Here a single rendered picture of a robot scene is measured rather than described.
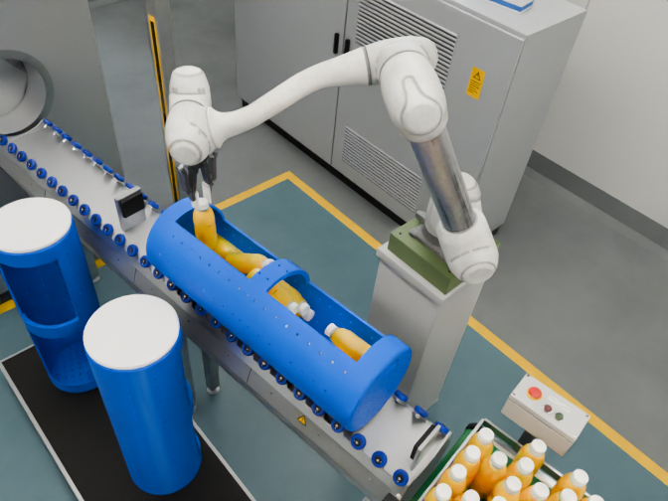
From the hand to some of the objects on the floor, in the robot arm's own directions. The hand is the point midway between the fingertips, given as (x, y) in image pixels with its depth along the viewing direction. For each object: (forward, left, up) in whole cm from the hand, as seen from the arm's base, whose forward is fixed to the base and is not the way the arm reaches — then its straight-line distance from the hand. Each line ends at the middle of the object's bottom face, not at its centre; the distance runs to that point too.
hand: (201, 196), depth 178 cm
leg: (-3, -14, -133) cm, 134 cm away
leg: (+11, -12, -133) cm, 134 cm away
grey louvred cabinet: (-180, -105, -136) cm, 249 cm away
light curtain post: (-23, -61, -134) cm, 149 cm away
